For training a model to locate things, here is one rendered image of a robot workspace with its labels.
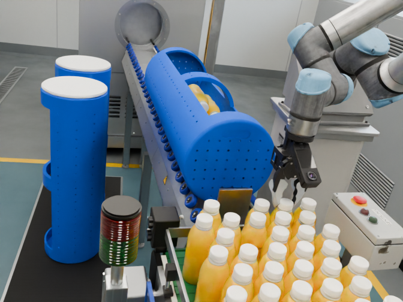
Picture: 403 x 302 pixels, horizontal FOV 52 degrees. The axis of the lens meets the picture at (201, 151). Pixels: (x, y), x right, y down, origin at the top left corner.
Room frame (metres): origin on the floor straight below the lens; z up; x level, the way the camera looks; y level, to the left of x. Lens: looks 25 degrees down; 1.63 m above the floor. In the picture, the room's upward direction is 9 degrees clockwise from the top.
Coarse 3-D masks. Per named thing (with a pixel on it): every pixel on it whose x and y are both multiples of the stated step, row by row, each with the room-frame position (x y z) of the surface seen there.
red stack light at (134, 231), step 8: (104, 216) 0.53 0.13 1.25; (104, 224) 0.52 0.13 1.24; (112, 224) 0.52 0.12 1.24; (120, 224) 0.52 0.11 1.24; (128, 224) 0.52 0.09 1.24; (136, 224) 0.53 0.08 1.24; (104, 232) 0.52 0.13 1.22; (112, 232) 0.52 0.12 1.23; (120, 232) 0.52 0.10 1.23; (128, 232) 0.52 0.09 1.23; (136, 232) 0.54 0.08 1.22; (112, 240) 0.52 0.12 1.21; (120, 240) 0.52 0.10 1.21; (128, 240) 0.52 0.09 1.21
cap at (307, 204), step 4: (304, 200) 0.96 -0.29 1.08; (308, 200) 0.97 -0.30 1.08; (312, 200) 0.97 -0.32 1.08; (304, 204) 0.95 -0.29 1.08; (308, 204) 0.95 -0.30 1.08; (312, 204) 0.95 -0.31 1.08; (316, 204) 0.96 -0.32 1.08; (304, 208) 0.95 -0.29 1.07; (308, 208) 0.94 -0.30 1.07; (312, 208) 0.95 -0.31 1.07
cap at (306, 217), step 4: (304, 212) 0.90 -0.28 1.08; (308, 212) 0.91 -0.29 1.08; (300, 216) 0.89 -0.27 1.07; (304, 216) 0.88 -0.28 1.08; (308, 216) 0.89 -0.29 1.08; (312, 216) 0.89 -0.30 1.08; (300, 220) 0.89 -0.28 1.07; (304, 220) 0.88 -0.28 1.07; (308, 220) 0.88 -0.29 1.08; (312, 220) 0.88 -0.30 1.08; (308, 224) 0.88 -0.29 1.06
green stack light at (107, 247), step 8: (104, 240) 0.52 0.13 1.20; (136, 240) 0.54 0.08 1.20; (104, 248) 0.52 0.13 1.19; (112, 248) 0.52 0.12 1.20; (120, 248) 0.52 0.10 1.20; (128, 248) 0.52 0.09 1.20; (136, 248) 0.54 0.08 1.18; (104, 256) 0.52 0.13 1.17; (112, 256) 0.52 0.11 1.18; (120, 256) 0.52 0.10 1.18; (128, 256) 0.52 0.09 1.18; (136, 256) 0.54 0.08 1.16; (112, 264) 0.52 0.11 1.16; (120, 264) 0.52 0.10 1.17
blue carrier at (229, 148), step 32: (160, 64) 1.73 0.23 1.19; (192, 64) 1.93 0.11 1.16; (160, 96) 1.49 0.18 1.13; (192, 96) 1.29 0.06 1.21; (224, 96) 1.56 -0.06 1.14; (192, 128) 1.11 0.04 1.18; (224, 128) 1.07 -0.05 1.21; (256, 128) 1.10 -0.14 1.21; (192, 160) 1.05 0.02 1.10; (224, 160) 1.08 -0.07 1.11; (256, 160) 1.11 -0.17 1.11
